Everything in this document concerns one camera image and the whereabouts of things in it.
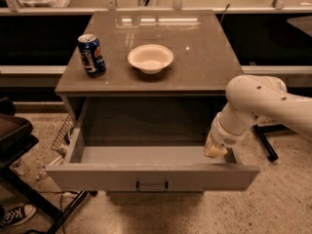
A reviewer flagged blue soda can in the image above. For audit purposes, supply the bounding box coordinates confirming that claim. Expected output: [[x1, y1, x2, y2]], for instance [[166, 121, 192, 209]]
[[78, 33, 106, 77]]

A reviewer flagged grey top drawer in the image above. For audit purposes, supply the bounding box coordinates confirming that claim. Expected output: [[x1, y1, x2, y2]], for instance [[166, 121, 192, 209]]
[[45, 96, 261, 193]]

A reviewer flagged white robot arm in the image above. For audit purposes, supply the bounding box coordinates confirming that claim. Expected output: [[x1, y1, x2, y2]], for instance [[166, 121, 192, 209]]
[[204, 75, 312, 158]]

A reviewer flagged clear plastic bottle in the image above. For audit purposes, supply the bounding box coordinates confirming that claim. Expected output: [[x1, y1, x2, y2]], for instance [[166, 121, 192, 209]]
[[35, 155, 64, 181]]

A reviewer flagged black floor cable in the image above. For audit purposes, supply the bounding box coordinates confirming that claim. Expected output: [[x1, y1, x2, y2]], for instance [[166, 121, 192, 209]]
[[23, 190, 79, 234]]

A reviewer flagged black and white sneaker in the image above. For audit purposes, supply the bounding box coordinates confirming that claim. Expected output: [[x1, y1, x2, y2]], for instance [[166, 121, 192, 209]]
[[0, 204, 37, 229]]

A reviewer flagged white paper bowl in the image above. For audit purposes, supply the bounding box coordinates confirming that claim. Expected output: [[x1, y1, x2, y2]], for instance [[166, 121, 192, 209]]
[[128, 44, 174, 74]]

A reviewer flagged white and yellow gripper body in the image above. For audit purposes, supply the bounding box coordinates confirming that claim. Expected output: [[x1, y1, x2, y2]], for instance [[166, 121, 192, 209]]
[[204, 112, 248, 158]]

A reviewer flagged black stand base right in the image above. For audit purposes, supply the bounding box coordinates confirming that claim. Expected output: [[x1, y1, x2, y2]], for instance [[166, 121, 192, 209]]
[[253, 124, 288, 162]]

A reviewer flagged grey drawer cabinet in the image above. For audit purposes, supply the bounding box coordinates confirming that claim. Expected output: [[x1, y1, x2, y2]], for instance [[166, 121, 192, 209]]
[[57, 11, 242, 146]]

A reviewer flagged black chair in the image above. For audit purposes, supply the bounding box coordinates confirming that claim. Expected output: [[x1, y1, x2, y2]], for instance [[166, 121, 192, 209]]
[[0, 97, 62, 220]]

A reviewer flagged wire mesh basket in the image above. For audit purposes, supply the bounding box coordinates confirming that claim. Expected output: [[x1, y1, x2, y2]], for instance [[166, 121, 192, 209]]
[[51, 116, 74, 157]]

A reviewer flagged black stand leg left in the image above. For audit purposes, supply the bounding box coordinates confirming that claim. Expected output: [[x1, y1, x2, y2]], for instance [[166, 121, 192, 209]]
[[46, 191, 98, 234]]

